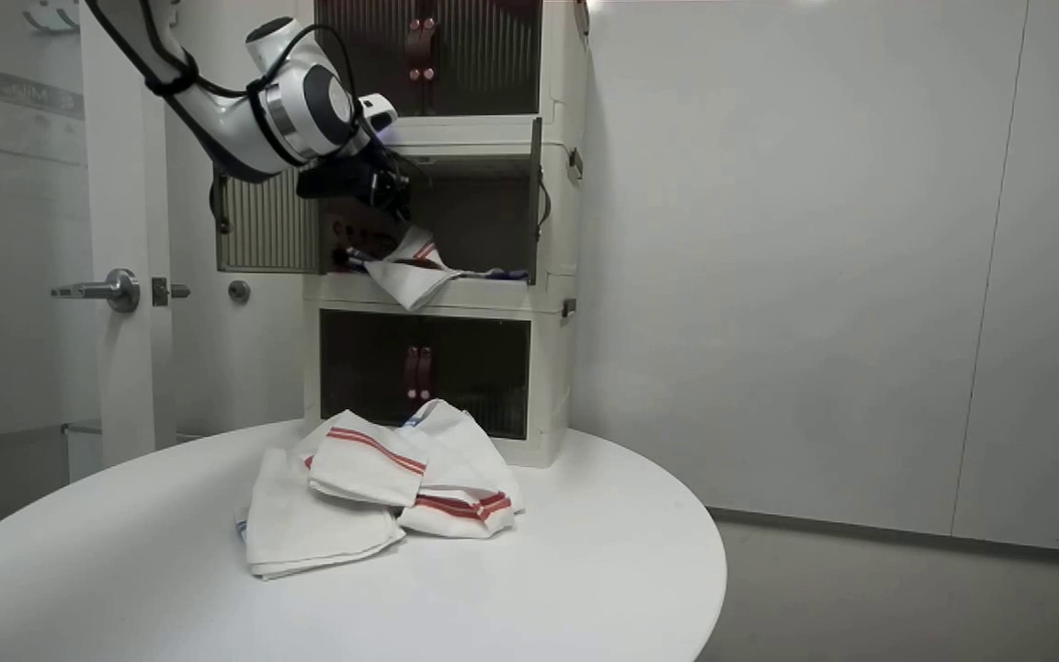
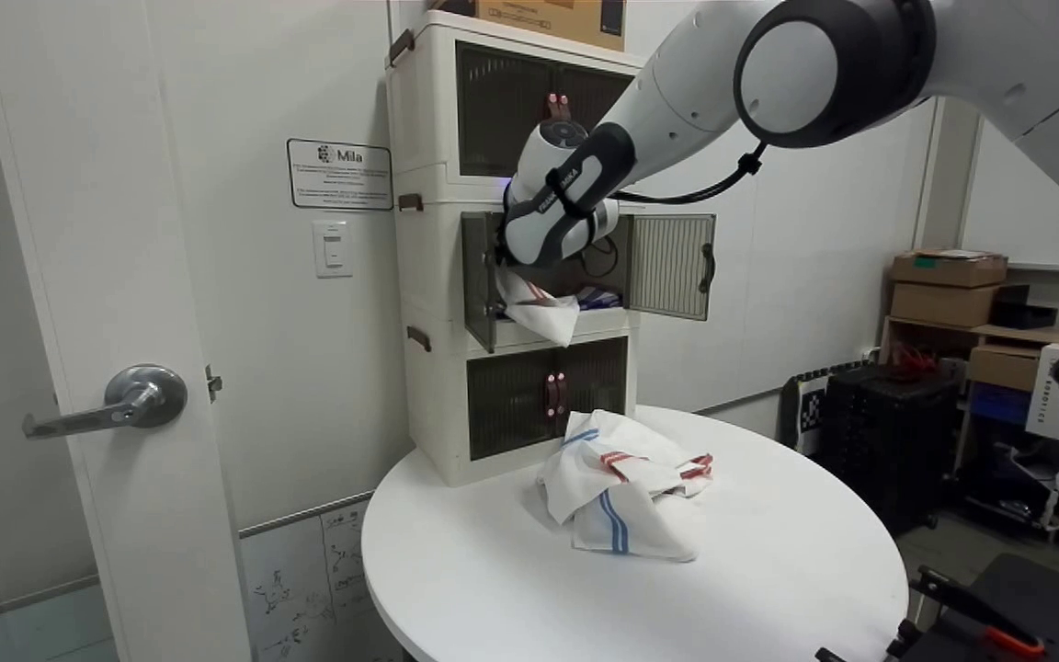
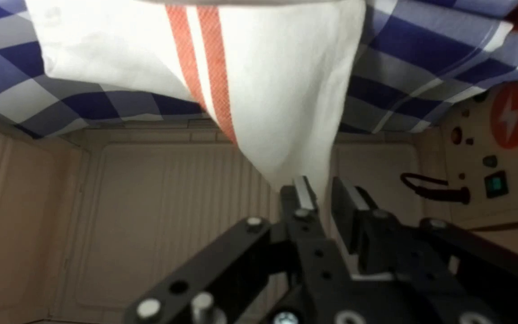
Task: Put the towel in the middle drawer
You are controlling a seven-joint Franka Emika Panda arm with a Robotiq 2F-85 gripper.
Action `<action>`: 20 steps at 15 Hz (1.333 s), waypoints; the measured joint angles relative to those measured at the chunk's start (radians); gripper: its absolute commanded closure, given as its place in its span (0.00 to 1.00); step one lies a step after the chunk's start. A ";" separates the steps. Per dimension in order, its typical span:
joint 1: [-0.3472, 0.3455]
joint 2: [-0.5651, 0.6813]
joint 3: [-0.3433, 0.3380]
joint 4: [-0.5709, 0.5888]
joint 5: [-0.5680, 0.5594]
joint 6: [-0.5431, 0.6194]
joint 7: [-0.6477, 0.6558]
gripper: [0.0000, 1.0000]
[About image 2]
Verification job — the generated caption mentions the dark grey mat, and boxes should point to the dark grey mat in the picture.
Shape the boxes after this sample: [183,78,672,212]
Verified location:
[921,551,1059,662]

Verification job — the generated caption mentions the medium cardboard box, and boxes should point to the medium cardboard box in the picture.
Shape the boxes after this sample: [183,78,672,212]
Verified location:
[888,279,1003,333]

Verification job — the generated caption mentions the small cardboard box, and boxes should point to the small cardboard box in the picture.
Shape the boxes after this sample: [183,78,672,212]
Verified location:
[964,342,1048,397]

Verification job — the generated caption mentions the silver door lever handle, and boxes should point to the silver door lever handle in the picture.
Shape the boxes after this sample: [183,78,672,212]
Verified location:
[22,360,190,443]

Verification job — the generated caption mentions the blue storage box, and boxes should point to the blue storage box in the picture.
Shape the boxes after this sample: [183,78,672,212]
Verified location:
[966,382,1037,432]

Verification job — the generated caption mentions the black red-handled tool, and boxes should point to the black red-handled tool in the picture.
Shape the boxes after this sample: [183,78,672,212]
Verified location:
[904,567,1056,662]

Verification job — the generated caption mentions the white panel with sketches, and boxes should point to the white panel with sketches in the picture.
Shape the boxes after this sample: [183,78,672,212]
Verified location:
[234,492,381,662]

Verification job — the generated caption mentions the white light switch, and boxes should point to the white light switch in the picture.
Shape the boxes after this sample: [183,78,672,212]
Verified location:
[313,218,356,284]

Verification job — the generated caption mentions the white three-compartment cabinet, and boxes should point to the white three-compartment cabinet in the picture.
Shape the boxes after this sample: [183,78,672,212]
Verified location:
[381,6,655,489]

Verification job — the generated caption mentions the flat cardboard box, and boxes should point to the flat cardboard box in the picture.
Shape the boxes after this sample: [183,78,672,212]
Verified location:
[890,248,1010,293]

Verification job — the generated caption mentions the wide brown cardboard box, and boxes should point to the wide brown cardboard box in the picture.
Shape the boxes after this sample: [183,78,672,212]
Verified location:
[433,0,634,55]

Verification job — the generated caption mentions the framed wall sign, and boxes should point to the framed wall sign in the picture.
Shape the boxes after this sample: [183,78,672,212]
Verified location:
[285,131,399,218]

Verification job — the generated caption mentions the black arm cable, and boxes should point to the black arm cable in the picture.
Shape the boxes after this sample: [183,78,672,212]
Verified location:
[612,141,767,210]

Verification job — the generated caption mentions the white door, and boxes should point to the white door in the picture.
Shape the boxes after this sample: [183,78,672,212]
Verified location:
[0,0,254,662]

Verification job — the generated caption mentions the black case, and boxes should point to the black case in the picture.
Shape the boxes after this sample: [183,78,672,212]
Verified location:
[991,284,1059,333]

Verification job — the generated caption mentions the white towel red stripes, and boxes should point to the white towel red stripes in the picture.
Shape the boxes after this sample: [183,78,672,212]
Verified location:
[532,438,682,533]
[649,448,722,506]
[493,264,584,348]

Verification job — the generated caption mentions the black plastic crate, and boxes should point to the black plastic crate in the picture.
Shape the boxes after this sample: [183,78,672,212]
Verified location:
[805,360,971,535]

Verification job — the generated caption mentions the white towel blue stripes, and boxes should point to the white towel blue stripes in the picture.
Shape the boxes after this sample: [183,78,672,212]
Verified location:
[568,483,698,567]
[558,407,649,467]

